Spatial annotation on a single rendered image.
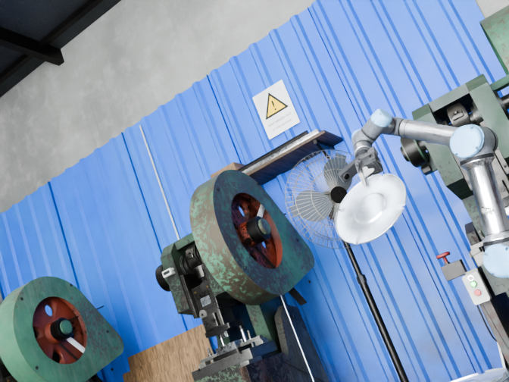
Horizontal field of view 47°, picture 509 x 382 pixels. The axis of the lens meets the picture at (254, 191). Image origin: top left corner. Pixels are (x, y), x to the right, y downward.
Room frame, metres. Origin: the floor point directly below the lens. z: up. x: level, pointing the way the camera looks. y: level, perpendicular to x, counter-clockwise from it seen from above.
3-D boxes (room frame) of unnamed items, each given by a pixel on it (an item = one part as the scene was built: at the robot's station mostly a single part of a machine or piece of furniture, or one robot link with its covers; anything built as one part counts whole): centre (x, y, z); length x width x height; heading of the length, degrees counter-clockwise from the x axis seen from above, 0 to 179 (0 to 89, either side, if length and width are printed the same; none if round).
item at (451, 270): (2.83, -0.74, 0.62); 0.10 x 0.06 x 0.20; 65
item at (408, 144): (3.03, -0.90, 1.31); 0.22 x 0.12 x 0.22; 155
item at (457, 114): (2.91, -1.12, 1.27); 0.21 x 0.12 x 0.34; 155
